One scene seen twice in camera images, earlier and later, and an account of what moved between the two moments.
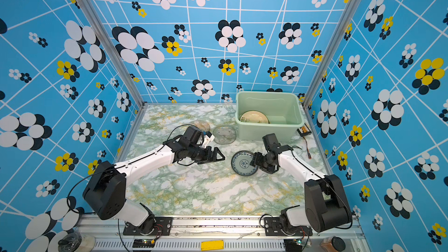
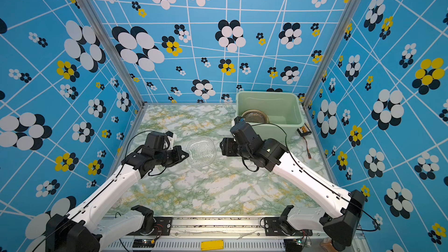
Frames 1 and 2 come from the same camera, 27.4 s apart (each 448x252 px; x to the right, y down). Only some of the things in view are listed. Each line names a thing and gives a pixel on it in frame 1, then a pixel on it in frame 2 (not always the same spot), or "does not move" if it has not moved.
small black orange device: [304, 130] does not move
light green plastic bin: [259, 112] does not move
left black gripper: [215, 156] → [179, 155]
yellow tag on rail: [208, 245] does not move
